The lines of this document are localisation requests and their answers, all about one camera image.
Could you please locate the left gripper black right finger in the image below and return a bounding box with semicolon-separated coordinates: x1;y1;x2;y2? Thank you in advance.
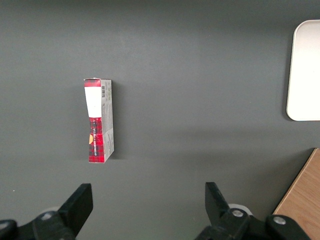
194;181;311;240

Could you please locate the dark grey table mat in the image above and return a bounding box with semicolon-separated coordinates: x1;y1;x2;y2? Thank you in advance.
0;0;320;240

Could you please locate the wooden drawer cabinet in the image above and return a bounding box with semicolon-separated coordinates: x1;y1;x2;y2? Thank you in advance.
272;147;320;240

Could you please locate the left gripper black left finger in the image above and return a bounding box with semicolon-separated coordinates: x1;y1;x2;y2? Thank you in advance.
0;183;94;240

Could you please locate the beige rectangular tray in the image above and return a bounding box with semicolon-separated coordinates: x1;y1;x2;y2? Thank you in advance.
285;19;320;122

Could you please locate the red plaid cardboard box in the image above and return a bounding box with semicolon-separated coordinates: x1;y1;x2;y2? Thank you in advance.
83;77;116;165

